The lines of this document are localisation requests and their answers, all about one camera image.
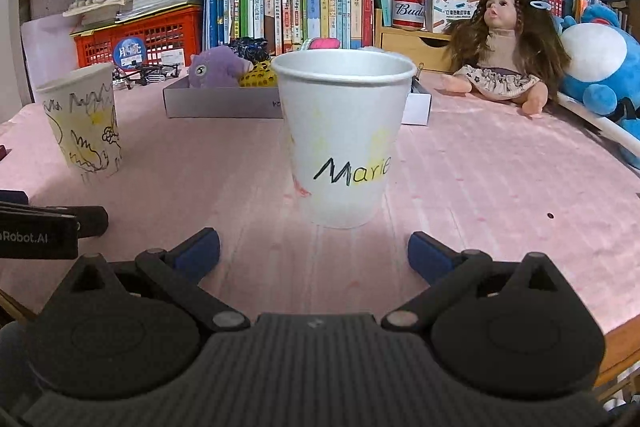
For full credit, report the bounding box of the blue and white plush toy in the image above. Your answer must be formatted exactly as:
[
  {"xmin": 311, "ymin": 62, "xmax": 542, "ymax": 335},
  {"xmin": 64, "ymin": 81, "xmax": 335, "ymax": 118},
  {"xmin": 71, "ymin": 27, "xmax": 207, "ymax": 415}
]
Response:
[{"xmin": 552, "ymin": 4, "xmax": 640, "ymax": 168}]

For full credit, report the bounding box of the yellow sequin pouch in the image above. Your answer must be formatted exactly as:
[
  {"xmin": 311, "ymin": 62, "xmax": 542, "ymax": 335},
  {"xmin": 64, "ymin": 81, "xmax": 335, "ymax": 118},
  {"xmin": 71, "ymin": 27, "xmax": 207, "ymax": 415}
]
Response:
[{"xmin": 239, "ymin": 61, "xmax": 278, "ymax": 88}]

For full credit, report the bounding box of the white shallow cardboard box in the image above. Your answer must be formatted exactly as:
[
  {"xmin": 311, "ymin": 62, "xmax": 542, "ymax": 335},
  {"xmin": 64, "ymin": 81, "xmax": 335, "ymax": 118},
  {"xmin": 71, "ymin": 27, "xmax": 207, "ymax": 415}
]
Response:
[{"xmin": 163, "ymin": 72, "xmax": 432, "ymax": 126}]

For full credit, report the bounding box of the brown-haired doll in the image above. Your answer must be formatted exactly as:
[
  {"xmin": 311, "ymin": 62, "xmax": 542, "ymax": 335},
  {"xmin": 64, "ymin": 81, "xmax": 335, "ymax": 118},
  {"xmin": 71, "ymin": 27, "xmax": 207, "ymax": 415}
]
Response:
[{"xmin": 441, "ymin": 0, "xmax": 572, "ymax": 116}]

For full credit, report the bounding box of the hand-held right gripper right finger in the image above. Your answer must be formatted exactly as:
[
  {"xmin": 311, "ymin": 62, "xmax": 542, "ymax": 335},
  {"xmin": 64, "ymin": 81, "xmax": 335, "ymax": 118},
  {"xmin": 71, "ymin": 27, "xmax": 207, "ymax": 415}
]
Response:
[{"xmin": 380, "ymin": 231, "xmax": 577, "ymax": 334}]

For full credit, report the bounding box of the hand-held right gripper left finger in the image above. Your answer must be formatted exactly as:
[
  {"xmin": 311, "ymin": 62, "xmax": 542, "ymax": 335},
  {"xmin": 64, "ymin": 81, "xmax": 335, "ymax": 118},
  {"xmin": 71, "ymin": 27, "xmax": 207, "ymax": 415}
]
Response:
[{"xmin": 52, "ymin": 227, "xmax": 252, "ymax": 334}]

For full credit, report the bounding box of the white printed carton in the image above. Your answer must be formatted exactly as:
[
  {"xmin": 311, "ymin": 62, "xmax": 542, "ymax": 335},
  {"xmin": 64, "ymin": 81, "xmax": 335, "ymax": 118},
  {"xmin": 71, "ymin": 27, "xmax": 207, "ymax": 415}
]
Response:
[{"xmin": 425, "ymin": 0, "xmax": 481, "ymax": 34}]

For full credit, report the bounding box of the blue patterned drawstring pouch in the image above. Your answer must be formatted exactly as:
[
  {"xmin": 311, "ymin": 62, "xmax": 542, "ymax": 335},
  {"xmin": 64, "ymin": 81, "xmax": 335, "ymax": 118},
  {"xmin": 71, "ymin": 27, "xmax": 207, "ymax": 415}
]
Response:
[{"xmin": 229, "ymin": 37, "xmax": 272, "ymax": 62}]

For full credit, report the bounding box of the red drink can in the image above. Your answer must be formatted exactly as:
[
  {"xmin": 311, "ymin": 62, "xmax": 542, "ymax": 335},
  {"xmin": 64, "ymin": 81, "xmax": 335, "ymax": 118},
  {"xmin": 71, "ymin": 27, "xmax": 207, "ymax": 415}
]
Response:
[{"xmin": 392, "ymin": 0, "xmax": 427, "ymax": 31}]

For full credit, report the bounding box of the white storage bin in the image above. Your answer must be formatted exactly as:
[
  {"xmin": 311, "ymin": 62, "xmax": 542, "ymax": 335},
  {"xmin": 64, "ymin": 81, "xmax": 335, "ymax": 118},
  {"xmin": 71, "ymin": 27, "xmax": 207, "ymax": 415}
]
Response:
[{"xmin": 20, "ymin": 0, "xmax": 81, "ymax": 82}]

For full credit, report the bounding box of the pink cloth bundle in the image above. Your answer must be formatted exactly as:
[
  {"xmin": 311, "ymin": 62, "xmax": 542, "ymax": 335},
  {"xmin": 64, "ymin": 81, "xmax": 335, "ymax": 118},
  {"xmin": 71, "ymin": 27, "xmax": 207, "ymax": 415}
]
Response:
[{"xmin": 300, "ymin": 37, "xmax": 341, "ymax": 52}]

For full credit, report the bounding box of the white paper cup black lettering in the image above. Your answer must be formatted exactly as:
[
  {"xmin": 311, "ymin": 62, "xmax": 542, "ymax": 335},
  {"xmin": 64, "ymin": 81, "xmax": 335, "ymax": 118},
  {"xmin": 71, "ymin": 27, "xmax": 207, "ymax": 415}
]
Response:
[{"xmin": 270, "ymin": 48, "xmax": 418, "ymax": 229}]

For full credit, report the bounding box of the red plastic crate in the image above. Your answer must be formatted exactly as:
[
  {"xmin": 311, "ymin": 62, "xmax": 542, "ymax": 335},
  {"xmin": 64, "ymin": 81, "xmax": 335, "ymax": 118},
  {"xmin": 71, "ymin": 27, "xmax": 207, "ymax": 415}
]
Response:
[{"xmin": 70, "ymin": 5, "xmax": 203, "ymax": 68}]

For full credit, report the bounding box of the white plastic rod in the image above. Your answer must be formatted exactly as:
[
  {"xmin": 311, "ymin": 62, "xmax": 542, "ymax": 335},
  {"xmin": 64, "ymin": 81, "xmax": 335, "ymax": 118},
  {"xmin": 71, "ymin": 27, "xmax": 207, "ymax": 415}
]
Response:
[{"xmin": 556, "ymin": 93, "xmax": 640, "ymax": 148}]

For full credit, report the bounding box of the black toy bicycle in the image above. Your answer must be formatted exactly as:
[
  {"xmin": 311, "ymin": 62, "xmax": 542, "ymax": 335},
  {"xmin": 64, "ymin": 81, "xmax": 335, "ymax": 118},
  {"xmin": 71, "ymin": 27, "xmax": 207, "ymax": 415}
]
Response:
[{"xmin": 112, "ymin": 63, "xmax": 181, "ymax": 88}]

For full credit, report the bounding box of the purple plush toy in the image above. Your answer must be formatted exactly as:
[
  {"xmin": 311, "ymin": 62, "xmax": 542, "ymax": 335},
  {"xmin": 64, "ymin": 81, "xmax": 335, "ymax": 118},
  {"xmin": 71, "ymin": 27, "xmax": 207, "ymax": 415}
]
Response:
[{"xmin": 187, "ymin": 45, "xmax": 253, "ymax": 88}]

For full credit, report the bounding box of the paper cup with crayon drawings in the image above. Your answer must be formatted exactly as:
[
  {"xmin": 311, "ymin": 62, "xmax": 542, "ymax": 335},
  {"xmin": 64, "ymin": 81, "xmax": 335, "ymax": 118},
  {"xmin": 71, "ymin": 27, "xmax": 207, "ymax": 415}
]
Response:
[{"xmin": 36, "ymin": 62, "xmax": 123, "ymax": 182}]

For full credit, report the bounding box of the small wooden drawer box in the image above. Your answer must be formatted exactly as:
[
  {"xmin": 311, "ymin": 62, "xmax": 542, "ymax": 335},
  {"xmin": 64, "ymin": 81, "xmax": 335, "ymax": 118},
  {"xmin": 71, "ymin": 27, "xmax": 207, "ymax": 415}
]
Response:
[{"xmin": 374, "ymin": 9, "xmax": 458, "ymax": 72}]

